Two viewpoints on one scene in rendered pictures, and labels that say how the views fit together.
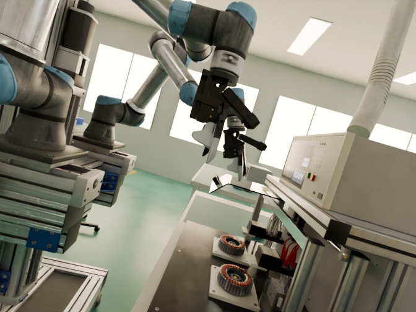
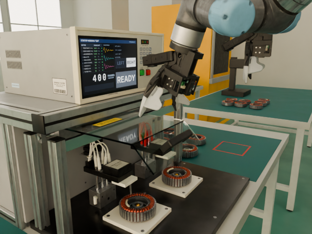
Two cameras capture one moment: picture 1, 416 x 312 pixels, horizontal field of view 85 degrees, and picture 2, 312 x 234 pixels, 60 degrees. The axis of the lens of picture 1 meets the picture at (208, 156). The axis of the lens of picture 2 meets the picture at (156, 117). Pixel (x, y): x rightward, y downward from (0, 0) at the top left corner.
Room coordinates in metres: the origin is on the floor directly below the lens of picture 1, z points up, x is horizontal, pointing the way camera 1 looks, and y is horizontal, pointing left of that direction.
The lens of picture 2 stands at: (1.53, 0.22, 1.27)
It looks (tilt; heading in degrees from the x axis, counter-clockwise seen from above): 14 degrees down; 211
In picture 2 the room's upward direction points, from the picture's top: straight up
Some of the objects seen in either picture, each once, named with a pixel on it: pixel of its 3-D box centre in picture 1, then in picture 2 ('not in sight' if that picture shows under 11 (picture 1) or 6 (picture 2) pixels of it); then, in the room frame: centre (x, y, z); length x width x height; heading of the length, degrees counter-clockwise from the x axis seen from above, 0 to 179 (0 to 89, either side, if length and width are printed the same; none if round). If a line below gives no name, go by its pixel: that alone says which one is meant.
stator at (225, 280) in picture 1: (234, 278); (176, 176); (0.70, -0.19, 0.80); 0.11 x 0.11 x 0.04
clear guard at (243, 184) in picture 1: (249, 192); (129, 134); (0.96, -0.21, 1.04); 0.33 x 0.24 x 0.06; 88
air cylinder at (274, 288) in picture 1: (278, 294); (145, 167); (0.69, -0.34, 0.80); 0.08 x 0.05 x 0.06; 178
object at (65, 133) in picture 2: not in sight; (62, 128); (1.05, -0.38, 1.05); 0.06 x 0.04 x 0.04; 178
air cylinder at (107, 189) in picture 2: not in sight; (102, 193); (0.93, -0.35, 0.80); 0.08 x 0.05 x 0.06; 178
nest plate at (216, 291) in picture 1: (233, 286); (176, 181); (0.70, -0.19, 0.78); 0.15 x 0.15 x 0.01; 88
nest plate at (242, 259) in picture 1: (229, 250); (138, 213); (0.94, -0.20, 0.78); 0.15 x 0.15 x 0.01; 88
